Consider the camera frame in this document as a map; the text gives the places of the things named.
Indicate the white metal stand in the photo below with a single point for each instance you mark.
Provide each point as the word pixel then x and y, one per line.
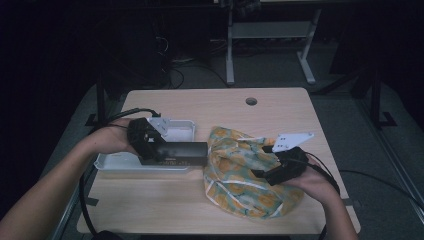
pixel 270 30

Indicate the person's left hand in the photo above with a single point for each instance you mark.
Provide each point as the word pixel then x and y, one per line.
pixel 111 138

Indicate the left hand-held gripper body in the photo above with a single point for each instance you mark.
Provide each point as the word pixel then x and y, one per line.
pixel 140 136

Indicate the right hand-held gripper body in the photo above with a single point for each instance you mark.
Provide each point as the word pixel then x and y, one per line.
pixel 291 165

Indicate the floral cloth bag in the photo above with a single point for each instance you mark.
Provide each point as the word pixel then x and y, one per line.
pixel 240 193

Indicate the metal floor rail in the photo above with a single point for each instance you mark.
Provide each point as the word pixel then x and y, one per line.
pixel 402 176
pixel 63 221

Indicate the person's right hand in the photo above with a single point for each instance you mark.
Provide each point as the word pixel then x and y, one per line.
pixel 316 183

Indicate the black metal stand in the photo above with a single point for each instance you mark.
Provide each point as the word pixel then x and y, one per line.
pixel 376 100
pixel 100 100

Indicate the white plastic tray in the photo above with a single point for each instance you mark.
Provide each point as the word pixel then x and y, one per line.
pixel 181 130

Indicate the long black box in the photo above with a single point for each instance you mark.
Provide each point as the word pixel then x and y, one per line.
pixel 183 153

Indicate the grey tape strip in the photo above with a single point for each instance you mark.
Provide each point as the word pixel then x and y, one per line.
pixel 353 202
pixel 90 201

